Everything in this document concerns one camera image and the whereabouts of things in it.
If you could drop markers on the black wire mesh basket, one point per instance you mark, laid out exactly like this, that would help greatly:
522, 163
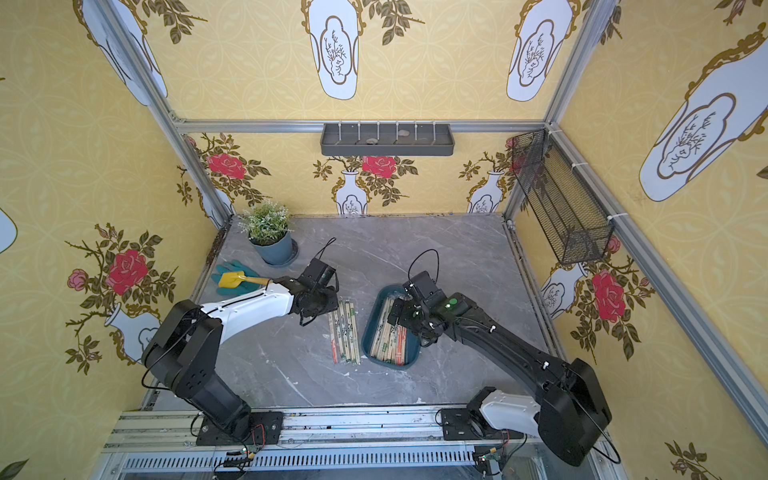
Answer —
574, 223

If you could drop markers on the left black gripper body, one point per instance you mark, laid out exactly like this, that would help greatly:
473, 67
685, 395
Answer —
324, 298

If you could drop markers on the teal plastic storage box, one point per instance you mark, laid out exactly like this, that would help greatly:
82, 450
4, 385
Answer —
385, 343

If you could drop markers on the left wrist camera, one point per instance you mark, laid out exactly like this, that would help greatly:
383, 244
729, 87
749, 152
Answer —
317, 274

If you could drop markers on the aluminium front rail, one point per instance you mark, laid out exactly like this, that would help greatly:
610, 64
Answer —
156, 442

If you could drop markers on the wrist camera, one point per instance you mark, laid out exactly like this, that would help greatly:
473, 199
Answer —
317, 274
424, 290

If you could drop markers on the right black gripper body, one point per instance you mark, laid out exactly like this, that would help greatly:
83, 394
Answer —
405, 310

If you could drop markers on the green label chopsticks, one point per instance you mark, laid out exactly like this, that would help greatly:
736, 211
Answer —
348, 332

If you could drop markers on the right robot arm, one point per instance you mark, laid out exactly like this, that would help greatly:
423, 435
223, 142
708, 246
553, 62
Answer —
573, 411

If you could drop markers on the grey wall shelf tray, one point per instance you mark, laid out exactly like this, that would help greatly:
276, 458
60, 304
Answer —
379, 138

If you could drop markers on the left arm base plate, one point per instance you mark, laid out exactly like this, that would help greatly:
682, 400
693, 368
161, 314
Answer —
261, 429

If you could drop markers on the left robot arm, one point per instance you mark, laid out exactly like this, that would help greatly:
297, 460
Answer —
183, 353

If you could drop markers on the potted green plant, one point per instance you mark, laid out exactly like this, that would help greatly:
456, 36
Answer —
267, 227

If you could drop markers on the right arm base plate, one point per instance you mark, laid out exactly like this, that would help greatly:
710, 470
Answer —
464, 424

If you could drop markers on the yellow hand trowel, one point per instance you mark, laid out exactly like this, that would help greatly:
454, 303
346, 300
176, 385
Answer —
232, 280

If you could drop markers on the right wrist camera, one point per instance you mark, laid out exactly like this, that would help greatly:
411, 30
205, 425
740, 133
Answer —
424, 290

